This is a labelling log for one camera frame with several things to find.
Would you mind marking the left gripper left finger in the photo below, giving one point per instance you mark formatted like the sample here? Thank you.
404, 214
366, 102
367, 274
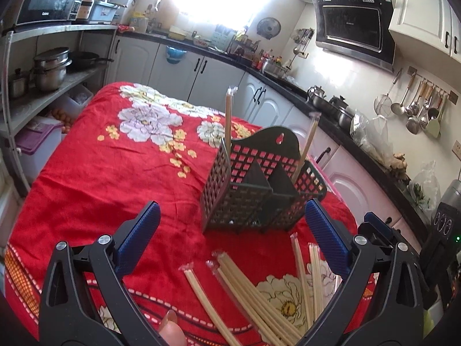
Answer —
68, 315

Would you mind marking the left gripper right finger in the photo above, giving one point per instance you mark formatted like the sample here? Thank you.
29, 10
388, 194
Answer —
379, 300

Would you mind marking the bundle of chopsticks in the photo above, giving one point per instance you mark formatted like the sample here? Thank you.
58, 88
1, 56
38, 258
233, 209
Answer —
276, 307

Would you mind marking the chopstick pair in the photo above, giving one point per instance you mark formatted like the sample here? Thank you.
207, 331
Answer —
208, 307

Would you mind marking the right hand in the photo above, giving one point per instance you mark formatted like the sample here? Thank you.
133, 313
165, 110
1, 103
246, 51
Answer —
170, 331

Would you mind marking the plastic bag on counter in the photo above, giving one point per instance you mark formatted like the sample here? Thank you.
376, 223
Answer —
371, 135

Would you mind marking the black plastic utensil basket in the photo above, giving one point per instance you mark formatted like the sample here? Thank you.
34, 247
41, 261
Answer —
260, 183

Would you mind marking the steel pot on counter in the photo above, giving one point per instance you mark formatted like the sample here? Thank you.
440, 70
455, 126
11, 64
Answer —
336, 108

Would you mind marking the hanging ladles and spatulas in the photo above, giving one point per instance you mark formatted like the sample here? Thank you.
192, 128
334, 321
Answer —
423, 104

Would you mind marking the purple lid storage box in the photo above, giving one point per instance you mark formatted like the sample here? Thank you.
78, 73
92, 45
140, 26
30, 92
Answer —
36, 142

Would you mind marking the black range hood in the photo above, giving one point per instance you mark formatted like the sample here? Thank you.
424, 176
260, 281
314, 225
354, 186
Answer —
358, 29

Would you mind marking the stacked steel pots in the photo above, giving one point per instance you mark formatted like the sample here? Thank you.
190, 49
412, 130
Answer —
50, 68

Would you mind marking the black frying pan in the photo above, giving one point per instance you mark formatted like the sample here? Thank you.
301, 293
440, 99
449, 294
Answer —
85, 60

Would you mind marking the blue hanging basin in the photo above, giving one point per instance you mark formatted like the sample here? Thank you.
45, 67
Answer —
174, 55

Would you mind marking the wire strainer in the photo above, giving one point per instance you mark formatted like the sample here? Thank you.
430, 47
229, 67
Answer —
382, 104

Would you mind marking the wall fan vent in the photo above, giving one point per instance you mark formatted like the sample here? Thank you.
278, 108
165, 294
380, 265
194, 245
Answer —
268, 28

